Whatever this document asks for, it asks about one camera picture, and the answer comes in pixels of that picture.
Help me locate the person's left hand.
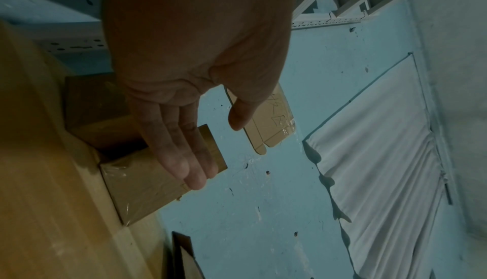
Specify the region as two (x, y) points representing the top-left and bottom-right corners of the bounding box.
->
(99, 0), (302, 192)

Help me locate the brown cardboard box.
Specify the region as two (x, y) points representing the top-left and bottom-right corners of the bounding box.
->
(62, 73), (154, 165)
(98, 123), (230, 228)
(170, 230), (207, 279)

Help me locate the flat cardboard sheet with scribble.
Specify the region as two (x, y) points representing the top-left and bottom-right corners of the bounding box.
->
(226, 82), (297, 156)

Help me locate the white cloth sheet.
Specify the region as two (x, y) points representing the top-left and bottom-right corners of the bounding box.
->
(301, 51), (456, 279)

